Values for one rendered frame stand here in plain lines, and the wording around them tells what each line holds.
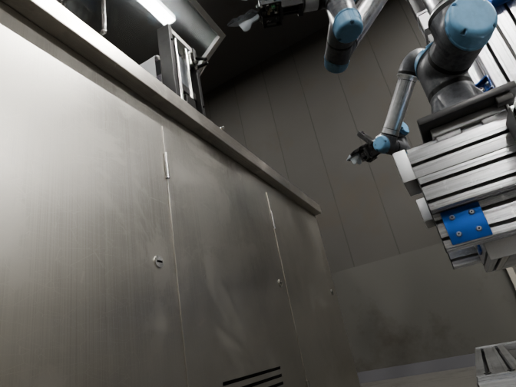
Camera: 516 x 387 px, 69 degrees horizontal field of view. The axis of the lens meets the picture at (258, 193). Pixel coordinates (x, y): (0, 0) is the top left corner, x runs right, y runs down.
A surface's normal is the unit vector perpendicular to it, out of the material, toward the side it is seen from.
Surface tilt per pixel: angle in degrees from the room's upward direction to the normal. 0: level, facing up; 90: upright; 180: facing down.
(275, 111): 90
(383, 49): 90
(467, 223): 90
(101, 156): 90
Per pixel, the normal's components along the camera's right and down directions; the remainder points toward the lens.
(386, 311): -0.48, -0.26
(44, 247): 0.87, -0.33
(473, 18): -0.04, -0.26
